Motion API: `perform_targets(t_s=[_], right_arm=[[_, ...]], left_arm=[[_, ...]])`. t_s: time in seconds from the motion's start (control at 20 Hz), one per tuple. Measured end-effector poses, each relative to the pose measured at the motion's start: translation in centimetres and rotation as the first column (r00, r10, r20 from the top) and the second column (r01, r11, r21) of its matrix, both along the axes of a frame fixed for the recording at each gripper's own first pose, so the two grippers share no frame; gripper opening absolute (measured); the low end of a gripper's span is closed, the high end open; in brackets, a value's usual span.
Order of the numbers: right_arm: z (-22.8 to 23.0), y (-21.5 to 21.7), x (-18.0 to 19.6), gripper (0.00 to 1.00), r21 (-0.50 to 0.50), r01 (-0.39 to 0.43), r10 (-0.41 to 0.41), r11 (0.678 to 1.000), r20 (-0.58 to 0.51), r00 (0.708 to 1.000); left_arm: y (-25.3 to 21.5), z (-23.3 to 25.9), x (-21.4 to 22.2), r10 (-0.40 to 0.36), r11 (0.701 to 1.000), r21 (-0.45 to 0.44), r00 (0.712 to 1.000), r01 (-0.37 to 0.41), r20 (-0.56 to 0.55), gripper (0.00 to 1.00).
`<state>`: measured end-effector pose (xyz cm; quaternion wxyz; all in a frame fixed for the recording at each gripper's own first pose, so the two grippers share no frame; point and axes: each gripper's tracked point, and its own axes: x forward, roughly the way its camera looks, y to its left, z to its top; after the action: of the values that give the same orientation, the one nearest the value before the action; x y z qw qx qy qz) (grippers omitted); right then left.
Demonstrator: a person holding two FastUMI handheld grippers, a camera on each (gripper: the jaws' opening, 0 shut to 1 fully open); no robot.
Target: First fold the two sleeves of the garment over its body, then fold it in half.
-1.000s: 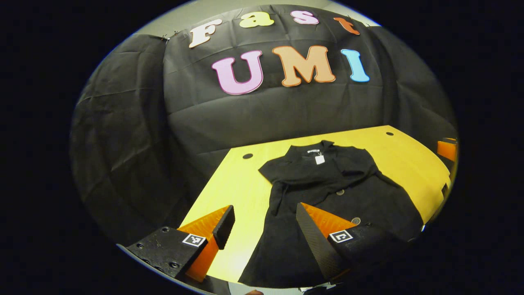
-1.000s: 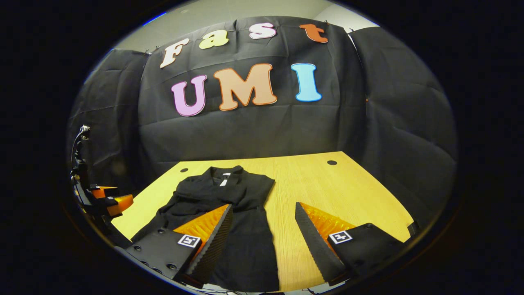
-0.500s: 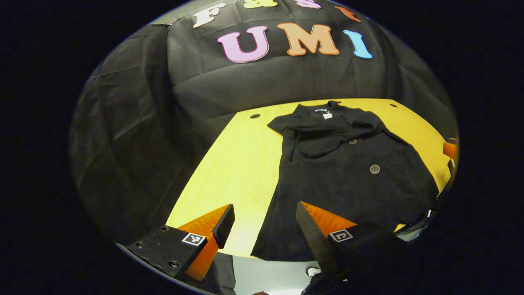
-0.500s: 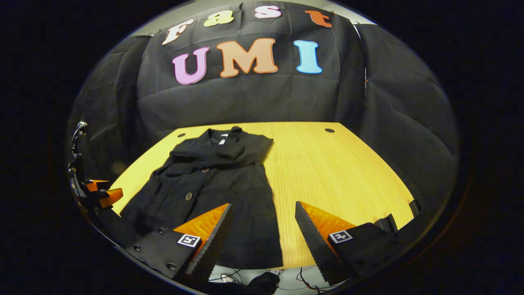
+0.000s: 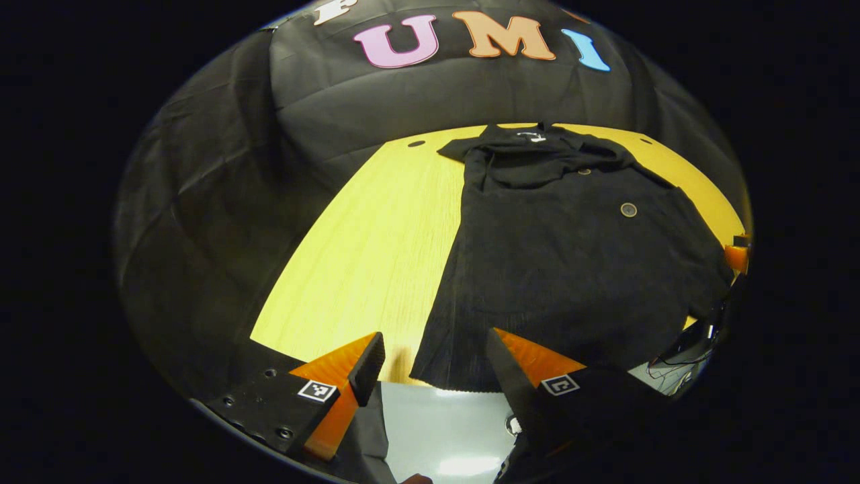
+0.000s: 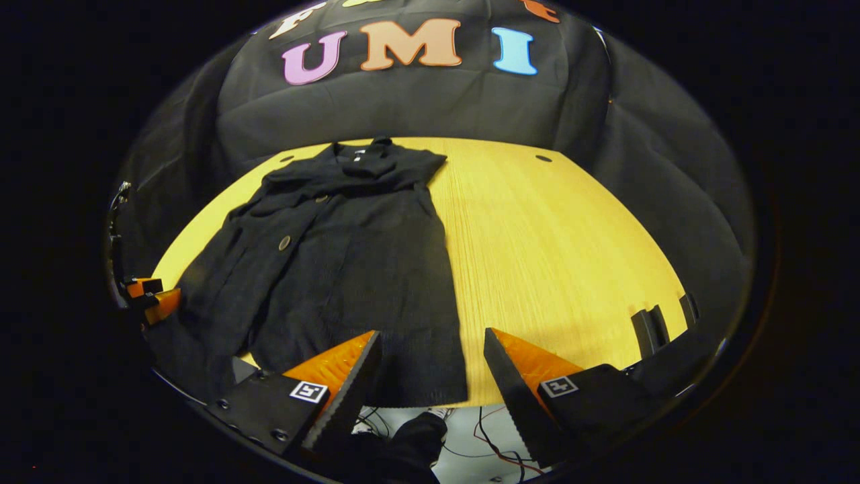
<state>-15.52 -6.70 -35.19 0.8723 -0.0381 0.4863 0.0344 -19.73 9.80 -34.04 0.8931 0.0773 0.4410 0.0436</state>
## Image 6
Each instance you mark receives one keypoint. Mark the black backdrop cloth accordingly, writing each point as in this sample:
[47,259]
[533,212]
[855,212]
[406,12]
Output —
[403,107]

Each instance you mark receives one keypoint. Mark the black buttoned shirt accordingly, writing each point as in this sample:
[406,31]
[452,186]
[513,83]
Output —
[336,282]

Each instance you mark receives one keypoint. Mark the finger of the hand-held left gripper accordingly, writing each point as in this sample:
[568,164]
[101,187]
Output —
[144,287]
[162,306]

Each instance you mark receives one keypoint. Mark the person's black trouser leg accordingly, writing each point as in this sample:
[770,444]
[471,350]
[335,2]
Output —
[410,447]

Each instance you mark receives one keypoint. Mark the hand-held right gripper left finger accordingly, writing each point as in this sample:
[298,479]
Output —
[349,396]

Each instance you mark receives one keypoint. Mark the black slotted stand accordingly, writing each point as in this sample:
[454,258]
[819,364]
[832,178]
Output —
[672,363]

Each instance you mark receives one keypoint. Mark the white shoe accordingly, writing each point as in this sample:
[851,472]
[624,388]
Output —
[440,413]

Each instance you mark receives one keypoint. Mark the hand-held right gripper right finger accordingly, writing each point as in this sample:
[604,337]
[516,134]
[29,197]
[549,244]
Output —
[517,396]

